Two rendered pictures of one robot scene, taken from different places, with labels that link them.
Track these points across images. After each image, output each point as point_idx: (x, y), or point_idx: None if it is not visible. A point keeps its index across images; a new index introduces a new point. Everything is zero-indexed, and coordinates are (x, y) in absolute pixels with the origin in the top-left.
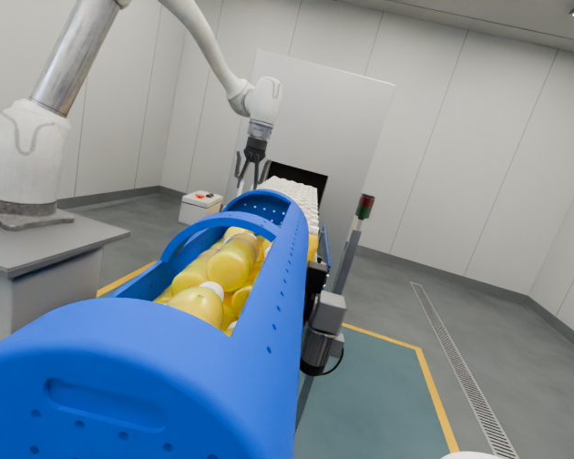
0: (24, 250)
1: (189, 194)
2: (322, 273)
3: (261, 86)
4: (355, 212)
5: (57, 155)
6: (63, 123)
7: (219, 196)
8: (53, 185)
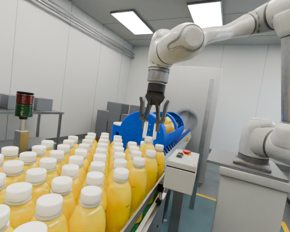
0: (219, 151)
1: (197, 156)
2: None
3: None
4: (31, 114)
5: (242, 130)
6: (276, 124)
7: (171, 159)
8: (239, 143)
